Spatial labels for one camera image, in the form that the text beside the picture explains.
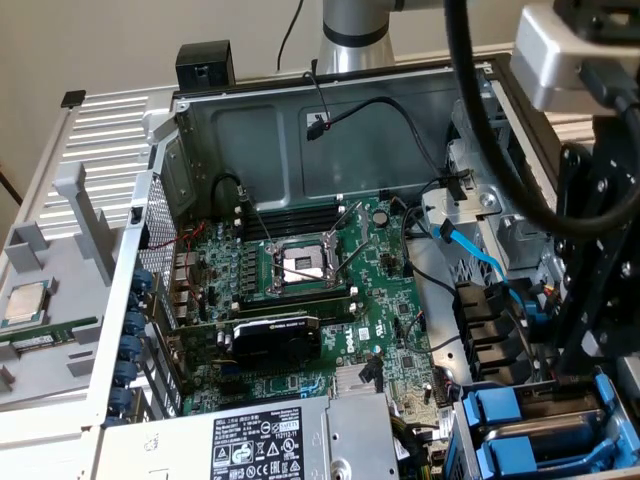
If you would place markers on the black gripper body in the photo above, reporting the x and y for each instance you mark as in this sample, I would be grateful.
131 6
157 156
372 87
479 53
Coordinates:
620 142

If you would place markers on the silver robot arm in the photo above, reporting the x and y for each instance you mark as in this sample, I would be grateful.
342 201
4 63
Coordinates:
350 50

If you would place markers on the blue disk carrier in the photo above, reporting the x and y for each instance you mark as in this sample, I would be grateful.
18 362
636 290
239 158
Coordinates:
505 452

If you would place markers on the grey optical drive cage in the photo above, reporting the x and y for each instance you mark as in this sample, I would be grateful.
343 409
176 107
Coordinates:
435 205

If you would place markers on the black plastic fan shroud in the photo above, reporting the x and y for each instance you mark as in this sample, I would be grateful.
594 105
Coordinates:
480 325

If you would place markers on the coin cell battery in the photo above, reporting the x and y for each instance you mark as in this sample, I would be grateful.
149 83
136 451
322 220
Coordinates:
381 217

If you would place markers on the green Dell motherboard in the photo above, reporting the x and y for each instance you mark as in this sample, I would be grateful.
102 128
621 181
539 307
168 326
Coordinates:
380 280

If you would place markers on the hard drive in blue caddy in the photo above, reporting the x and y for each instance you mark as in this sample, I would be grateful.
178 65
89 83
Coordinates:
467 450

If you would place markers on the thin metal locking lever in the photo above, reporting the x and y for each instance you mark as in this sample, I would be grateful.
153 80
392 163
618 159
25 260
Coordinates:
257 220
346 218

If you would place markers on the metal socket cover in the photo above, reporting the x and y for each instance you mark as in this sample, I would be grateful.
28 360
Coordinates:
332 250

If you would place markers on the black RAM slot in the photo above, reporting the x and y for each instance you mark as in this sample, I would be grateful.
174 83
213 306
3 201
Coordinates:
330 316
300 300
300 216
300 294
300 223
300 210
300 229
300 307

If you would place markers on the CPU socket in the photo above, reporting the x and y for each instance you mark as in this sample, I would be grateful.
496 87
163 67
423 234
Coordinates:
300 262

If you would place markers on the silver finned heat sink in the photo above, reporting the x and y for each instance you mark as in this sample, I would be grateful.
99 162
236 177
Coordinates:
347 382

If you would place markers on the open grey PC case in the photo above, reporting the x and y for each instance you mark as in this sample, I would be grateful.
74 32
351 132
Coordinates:
250 150

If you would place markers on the black graphics card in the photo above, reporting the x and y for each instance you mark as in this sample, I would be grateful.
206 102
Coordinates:
275 340

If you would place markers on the blue slot retainer clip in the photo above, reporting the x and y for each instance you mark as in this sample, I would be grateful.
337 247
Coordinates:
125 372
130 347
134 323
143 278
120 399

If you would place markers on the silver power supply unit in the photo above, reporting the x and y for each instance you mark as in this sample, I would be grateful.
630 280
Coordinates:
175 440

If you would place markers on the grey parts rack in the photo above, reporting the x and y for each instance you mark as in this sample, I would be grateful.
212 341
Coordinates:
75 280

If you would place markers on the small black end cap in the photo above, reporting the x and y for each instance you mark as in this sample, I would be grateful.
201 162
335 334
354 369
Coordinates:
73 98

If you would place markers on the green RAM stick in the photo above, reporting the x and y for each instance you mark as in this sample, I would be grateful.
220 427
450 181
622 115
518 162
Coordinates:
50 336

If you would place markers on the silver CPU chip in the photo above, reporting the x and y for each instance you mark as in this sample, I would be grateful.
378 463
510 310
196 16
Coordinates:
25 305

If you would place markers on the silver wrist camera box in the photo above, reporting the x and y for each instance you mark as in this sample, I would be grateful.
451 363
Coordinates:
545 60

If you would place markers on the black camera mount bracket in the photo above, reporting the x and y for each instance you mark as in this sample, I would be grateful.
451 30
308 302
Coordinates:
600 17

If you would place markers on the black plastic box bracket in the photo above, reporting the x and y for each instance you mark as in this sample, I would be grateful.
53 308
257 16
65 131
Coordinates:
205 60

